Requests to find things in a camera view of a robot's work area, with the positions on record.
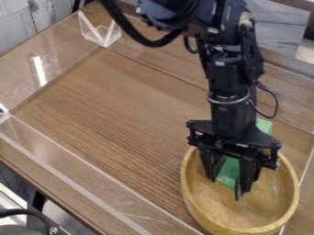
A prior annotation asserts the clear acrylic front wall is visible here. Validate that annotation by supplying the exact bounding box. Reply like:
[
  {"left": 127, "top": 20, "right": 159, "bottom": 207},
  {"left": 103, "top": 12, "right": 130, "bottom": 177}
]
[{"left": 0, "top": 114, "right": 202, "bottom": 235}]

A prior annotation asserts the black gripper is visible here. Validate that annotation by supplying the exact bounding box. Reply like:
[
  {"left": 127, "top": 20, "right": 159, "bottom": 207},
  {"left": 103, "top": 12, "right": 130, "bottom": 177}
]
[{"left": 186, "top": 95, "right": 283, "bottom": 201}]

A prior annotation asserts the green rectangular block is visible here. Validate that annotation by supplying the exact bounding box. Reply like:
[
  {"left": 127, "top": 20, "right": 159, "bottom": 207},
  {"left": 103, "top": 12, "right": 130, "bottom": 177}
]
[{"left": 217, "top": 118, "right": 274, "bottom": 190}]

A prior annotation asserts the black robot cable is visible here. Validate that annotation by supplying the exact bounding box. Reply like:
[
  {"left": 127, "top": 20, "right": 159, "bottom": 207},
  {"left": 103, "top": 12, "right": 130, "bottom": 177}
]
[{"left": 99, "top": 0, "right": 186, "bottom": 49}]

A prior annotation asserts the brown wooden bowl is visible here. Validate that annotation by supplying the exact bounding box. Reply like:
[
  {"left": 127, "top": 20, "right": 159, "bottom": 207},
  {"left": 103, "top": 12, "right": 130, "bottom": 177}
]
[{"left": 180, "top": 148, "right": 299, "bottom": 235}]

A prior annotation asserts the black cable bottom left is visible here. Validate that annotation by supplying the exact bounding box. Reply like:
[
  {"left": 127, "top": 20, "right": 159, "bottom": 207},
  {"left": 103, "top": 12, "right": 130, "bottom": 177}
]
[{"left": 0, "top": 208, "right": 53, "bottom": 235}]

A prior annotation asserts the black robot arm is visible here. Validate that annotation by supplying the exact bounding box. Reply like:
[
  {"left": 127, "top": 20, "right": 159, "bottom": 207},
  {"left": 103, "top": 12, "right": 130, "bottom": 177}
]
[{"left": 139, "top": 0, "right": 281, "bottom": 196}]

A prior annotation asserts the black table leg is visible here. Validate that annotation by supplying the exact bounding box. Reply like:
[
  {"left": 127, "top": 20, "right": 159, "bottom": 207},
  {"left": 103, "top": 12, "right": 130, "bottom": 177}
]
[{"left": 32, "top": 191, "right": 47, "bottom": 211}]

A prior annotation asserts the clear acrylic corner bracket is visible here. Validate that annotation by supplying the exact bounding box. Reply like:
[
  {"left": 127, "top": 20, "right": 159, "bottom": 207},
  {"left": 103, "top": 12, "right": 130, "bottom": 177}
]
[{"left": 78, "top": 11, "right": 122, "bottom": 48}]

